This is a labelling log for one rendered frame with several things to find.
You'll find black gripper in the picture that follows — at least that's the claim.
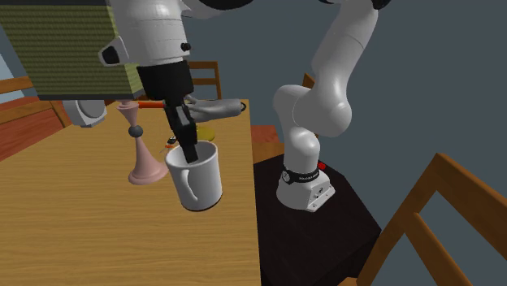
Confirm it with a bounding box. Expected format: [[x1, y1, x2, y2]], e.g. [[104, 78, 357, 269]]
[[136, 58, 199, 165]]

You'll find white mug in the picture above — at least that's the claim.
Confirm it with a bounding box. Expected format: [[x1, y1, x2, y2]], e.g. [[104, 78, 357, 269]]
[[164, 140, 224, 213]]

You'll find small black and orange object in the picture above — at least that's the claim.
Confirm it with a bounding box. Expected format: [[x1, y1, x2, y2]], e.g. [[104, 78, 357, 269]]
[[159, 135, 178, 156]]

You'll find yellow round object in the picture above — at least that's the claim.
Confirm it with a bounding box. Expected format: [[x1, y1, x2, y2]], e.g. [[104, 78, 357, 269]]
[[195, 125, 216, 143]]

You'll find pink hourglass figure, grey ball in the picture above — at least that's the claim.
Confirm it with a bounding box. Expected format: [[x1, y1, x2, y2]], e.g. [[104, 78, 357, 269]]
[[116, 99, 170, 186]]

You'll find grey round-faced appliance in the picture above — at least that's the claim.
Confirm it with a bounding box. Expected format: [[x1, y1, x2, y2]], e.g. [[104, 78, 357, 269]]
[[60, 99, 108, 129]]

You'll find wooden table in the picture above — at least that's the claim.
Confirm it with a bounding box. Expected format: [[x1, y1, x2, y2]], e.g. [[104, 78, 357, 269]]
[[0, 98, 262, 286]]

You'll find green ribbed box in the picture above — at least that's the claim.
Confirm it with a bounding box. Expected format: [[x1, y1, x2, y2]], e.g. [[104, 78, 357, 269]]
[[0, 3, 146, 102]]

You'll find black robot stand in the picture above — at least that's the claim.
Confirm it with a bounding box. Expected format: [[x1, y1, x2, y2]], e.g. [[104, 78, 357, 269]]
[[253, 151, 384, 286]]

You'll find reddish wooden bench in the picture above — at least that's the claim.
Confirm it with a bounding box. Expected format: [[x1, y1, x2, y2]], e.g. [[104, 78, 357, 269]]
[[0, 75, 73, 163]]

